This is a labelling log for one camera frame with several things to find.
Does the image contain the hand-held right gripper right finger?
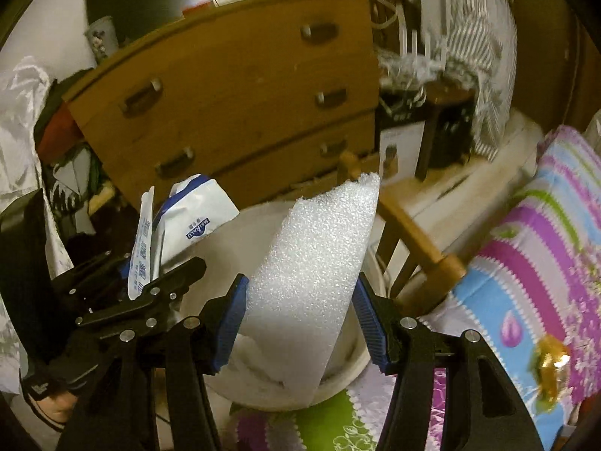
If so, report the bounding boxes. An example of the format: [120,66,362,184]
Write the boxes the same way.
[352,273,545,451]

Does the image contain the light wooden chair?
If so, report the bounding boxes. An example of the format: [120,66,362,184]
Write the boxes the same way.
[338,150,468,312]

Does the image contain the grey striped cloth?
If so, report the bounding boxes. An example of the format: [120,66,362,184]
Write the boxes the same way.
[417,0,518,159]

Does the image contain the dark wooden chair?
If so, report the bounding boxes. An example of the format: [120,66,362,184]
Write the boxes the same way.
[379,79,478,182]

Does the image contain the patterned cup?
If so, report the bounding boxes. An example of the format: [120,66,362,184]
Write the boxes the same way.
[85,15,118,58]

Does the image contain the white routers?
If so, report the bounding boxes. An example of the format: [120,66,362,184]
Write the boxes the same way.
[393,2,448,59]

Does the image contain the white cardboard box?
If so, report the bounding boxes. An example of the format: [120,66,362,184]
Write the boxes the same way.
[379,124,426,185]

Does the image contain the white and blue packet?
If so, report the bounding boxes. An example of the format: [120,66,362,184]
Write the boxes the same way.
[128,175,238,301]

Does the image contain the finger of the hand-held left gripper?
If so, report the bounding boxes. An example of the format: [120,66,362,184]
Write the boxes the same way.
[77,257,207,333]
[51,251,131,313]

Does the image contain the white plastic bucket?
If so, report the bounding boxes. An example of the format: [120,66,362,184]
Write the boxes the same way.
[202,197,391,410]

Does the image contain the person's foot in slipper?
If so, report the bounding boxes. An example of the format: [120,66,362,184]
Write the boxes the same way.
[21,383,80,433]

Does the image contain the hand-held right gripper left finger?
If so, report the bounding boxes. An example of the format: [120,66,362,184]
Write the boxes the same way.
[59,273,249,451]

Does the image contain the dark wooden door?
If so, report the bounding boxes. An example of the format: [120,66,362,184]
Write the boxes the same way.
[507,0,593,151]

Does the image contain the white foam sheet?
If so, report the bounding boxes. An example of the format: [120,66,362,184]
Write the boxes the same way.
[239,172,381,407]

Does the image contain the black and white printed bag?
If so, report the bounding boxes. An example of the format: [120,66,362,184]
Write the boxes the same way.
[49,145,110,236]

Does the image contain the silver cloth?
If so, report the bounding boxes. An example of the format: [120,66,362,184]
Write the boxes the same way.
[0,55,76,292]

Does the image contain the wooden drawer dresser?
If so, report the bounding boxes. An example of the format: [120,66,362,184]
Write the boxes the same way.
[61,0,382,213]

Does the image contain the striped floral bed sheet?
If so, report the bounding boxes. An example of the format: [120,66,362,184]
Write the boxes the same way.
[230,124,601,451]

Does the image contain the orange candy wrapper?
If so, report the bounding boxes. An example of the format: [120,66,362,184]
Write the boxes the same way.
[528,336,574,415]

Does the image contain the red cloth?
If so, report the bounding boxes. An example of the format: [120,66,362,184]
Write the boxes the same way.
[35,98,83,161]

